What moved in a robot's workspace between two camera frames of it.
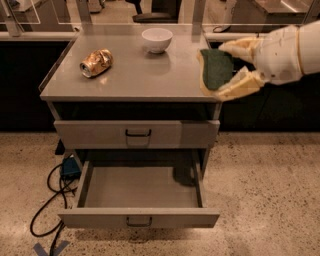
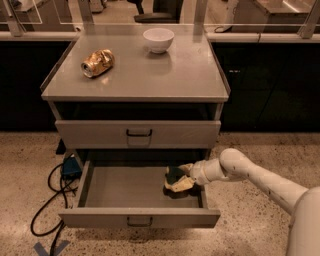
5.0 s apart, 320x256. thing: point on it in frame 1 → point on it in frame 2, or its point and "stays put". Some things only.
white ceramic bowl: (157, 40) stays put
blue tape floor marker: (57, 252) stays put
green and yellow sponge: (216, 68) → (172, 174)
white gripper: (281, 55) → (199, 173)
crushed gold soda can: (97, 62) stays put
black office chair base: (163, 11) stays put
